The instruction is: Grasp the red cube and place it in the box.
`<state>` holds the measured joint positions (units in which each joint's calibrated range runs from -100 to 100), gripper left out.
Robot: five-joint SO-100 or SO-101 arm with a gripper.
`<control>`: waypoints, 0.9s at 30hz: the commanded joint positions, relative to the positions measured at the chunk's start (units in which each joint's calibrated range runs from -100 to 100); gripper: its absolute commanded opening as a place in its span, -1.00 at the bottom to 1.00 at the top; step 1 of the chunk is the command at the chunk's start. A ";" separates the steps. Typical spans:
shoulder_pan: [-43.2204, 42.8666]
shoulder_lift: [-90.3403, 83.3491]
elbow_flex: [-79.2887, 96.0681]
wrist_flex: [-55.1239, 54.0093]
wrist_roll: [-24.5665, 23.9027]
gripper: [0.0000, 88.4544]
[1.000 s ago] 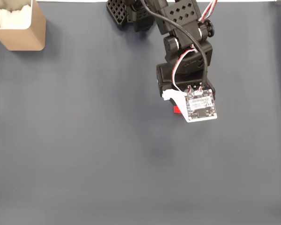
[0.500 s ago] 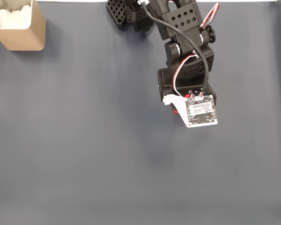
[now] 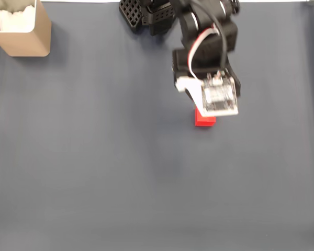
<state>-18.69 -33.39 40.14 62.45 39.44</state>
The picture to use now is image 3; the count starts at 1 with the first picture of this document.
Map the red cube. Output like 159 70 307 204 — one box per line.
194 106 217 128

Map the beige open box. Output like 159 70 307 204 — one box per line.
0 0 52 58

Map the dark grey table mat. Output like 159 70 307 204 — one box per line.
0 2 314 251

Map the white padding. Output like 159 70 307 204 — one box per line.
0 5 36 33

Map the white and red servo cable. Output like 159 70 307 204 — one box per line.
187 24 221 79

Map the camera board on white mount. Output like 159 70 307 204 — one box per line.
175 71 240 118

